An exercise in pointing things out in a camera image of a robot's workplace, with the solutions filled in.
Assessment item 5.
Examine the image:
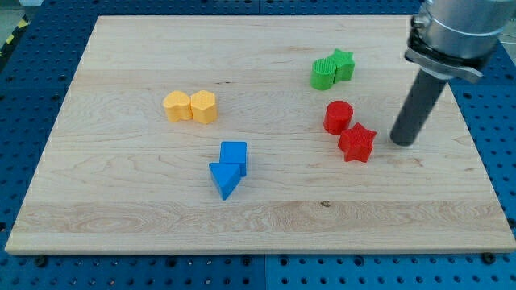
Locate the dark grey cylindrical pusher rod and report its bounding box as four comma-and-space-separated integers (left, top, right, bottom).
390, 69, 447, 146

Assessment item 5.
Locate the red star block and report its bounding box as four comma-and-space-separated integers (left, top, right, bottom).
338, 122, 377, 163

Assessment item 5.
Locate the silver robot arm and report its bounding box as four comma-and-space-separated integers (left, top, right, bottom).
390, 0, 515, 146

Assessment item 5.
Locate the green star block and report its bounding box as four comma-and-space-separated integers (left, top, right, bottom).
330, 48, 355, 83

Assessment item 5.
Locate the red cylinder block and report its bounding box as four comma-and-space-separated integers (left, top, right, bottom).
323, 101, 354, 135

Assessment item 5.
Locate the green cylinder block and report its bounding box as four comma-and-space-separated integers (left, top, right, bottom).
310, 58, 336, 90

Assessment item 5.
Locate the blue cube block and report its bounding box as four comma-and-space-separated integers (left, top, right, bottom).
219, 141, 248, 177

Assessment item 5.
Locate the blue triangle block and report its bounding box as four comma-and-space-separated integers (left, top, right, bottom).
209, 163, 241, 201

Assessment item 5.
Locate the yellow hexagon block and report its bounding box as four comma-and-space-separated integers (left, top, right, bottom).
191, 90, 218, 124

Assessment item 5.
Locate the light wooden board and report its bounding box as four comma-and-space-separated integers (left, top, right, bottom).
6, 16, 515, 255

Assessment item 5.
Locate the blue perforated metal table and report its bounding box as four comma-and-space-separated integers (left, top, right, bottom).
1, 0, 515, 289

